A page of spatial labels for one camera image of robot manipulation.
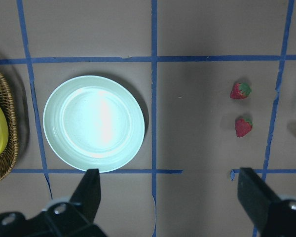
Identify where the light green plate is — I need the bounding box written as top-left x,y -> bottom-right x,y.
43,76 -> 145,173

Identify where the wicker basket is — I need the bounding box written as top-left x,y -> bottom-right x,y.
0,72 -> 19,181

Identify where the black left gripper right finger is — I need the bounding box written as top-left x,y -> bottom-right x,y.
237,167 -> 281,230

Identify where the red strawberry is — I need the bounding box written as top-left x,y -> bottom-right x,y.
235,118 -> 253,138
230,83 -> 252,100

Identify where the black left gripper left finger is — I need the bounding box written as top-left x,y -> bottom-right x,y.
70,169 -> 100,222

